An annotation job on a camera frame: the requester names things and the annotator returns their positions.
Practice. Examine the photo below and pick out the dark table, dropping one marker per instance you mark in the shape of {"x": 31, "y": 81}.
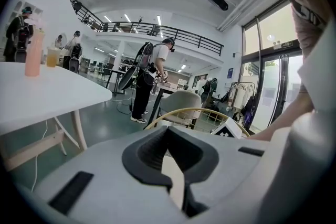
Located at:
{"x": 168, "y": 90}

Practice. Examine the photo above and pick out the black framed glass door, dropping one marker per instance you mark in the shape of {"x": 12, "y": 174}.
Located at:
{"x": 270, "y": 81}

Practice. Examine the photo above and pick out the pink bottle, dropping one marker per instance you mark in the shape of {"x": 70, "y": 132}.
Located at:
{"x": 32, "y": 55}

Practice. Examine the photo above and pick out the black round disc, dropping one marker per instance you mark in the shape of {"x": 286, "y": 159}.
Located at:
{"x": 130, "y": 77}

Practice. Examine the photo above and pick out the person's right forearm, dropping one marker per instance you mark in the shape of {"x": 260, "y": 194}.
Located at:
{"x": 286, "y": 115}

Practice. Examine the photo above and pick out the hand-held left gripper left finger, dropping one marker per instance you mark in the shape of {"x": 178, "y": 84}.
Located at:
{"x": 105, "y": 178}

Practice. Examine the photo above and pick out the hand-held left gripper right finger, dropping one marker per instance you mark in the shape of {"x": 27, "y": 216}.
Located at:
{"x": 231, "y": 165}

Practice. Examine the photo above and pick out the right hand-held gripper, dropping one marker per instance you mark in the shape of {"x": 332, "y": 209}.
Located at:
{"x": 231, "y": 129}

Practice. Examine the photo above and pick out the white curved table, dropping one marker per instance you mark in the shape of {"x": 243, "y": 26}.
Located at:
{"x": 52, "y": 91}

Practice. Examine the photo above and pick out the orange drink cup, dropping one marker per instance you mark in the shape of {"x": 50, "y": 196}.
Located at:
{"x": 51, "y": 57}

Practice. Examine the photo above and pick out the grey upholstered chair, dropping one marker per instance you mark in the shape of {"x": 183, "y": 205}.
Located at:
{"x": 181, "y": 102}

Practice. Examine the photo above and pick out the clothes rack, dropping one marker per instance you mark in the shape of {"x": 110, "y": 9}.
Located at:
{"x": 245, "y": 98}

